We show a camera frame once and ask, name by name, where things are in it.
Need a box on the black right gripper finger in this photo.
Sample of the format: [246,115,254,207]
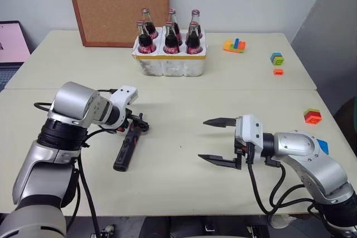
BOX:
[202,116,238,128]
[197,153,242,170]

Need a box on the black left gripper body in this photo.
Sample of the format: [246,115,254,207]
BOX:
[122,108,141,132]

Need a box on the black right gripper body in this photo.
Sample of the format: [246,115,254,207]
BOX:
[234,138,253,171]

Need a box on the black electric screwdriver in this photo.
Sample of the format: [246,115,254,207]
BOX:
[113,125,141,172]

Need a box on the white foam bottle tray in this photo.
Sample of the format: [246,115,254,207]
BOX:
[131,26,209,78]

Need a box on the multicolour toy brick pile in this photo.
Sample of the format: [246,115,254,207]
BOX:
[223,37,248,55]

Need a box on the glass cola bottle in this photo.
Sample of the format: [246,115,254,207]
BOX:
[185,21,202,55]
[141,8,157,40]
[190,9,204,40]
[136,20,157,55]
[162,21,181,55]
[167,8,182,40]

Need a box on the green red orange brick stack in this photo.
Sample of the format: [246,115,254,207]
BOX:
[303,108,323,125]

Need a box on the white rounded plastic part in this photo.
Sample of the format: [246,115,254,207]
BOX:
[268,213,297,229]

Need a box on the blue toy brick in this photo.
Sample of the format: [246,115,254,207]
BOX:
[317,138,330,156]

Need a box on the blue green toy brick cube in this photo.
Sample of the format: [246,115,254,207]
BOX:
[269,51,286,67]

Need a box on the wood framed cork board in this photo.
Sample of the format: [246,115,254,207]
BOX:
[65,0,171,48]

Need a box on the open laptop computer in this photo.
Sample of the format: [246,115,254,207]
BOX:
[0,20,31,91]

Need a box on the grey partition panel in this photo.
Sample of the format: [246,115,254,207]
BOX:
[290,0,357,116]

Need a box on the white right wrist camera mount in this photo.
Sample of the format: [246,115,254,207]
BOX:
[235,114,264,164]

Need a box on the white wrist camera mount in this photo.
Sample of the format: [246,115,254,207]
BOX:
[235,114,264,164]
[109,85,139,129]

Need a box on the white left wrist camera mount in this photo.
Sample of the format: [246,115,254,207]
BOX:
[109,85,139,129]

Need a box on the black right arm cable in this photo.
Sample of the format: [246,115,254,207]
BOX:
[244,143,324,217]

